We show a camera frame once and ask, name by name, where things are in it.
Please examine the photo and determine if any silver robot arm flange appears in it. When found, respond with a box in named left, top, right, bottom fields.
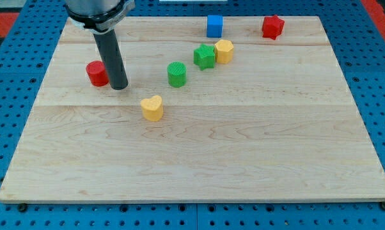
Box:
left=65, top=0, right=136, bottom=35

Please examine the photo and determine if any green cylinder block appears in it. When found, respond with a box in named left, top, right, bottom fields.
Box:
left=167, top=61, right=187, bottom=88

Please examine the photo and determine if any red cylinder block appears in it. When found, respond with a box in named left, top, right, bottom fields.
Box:
left=86, top=61, right=109, bottom=87

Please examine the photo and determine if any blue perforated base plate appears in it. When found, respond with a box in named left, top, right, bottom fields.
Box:
left=0, top=1, right=385, bottom=229

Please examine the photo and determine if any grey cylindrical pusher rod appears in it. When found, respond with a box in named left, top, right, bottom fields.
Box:
left=93, top=29, right=129, bottom=90

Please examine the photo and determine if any red star block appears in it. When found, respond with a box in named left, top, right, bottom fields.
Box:
left=262, top=15, right=285, bottom=40

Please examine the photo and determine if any blue cube block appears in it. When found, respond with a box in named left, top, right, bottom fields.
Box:
left=207, top=15, right=223, bottom=38

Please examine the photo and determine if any yellow hexagon block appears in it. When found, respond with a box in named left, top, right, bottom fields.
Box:
left=214, top=40, right=234, bottom=64

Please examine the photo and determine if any yellow heart block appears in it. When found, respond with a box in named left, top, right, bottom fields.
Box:
left=140, top=95, right=164, bottom=121

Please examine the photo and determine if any wooden board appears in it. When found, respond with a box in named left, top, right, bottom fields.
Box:
left=0, top=16, right=385, bottom=204

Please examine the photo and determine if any green star block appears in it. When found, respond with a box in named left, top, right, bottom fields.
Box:
left=193, top=43, right=216, bottom=70

